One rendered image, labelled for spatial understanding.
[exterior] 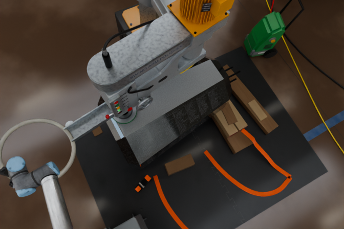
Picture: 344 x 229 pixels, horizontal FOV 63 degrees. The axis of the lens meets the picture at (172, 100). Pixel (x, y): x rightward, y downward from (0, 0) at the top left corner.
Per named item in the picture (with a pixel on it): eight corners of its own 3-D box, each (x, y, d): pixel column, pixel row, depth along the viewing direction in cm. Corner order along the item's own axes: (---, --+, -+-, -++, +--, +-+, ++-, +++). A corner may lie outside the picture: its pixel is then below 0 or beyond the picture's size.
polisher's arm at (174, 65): (189, 46, 243) (196, 8, 198) (205, 65, 237) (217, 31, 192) (116, 92, 224) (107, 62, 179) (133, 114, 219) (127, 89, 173)
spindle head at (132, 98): (140, 73, 227) (136, 43, 185) (156, 94, 222) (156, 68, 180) (102, 97, 218) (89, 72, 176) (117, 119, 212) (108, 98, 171)
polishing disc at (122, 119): (108, 120, 235) (108, 119, 234) (114, 97, 243) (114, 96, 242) (133, 125, 235) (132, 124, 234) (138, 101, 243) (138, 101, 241)
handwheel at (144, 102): (146, 93, 218) (146, 85, 204) (154, 103, 216) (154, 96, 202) (130, 104, 215) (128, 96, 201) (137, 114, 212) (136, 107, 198)
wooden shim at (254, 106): (247, 103, 330) (248, 102, 328) (254, 99, 332) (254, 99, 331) (260, 121, 323) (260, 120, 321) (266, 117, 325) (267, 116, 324)
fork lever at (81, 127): (138, 78, 230) (138, 75, 225) (152, 96, 225) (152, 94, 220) (62, 126, 210) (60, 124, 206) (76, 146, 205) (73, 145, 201)
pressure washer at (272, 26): (265, 34, 377) (296, -13, 296) (274, 56, 365) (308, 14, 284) (240, 38, 373) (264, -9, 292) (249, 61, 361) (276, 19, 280)
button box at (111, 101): (123, 108, 202) (117, 93, 175) (125, 111, 201) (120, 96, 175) (113, 114, 200) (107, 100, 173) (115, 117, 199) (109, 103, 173)
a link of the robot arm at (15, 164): (9, 175, 150) (3, 158, 153) (11, 182, 160) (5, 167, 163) (28, 167, 155) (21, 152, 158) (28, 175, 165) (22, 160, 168)
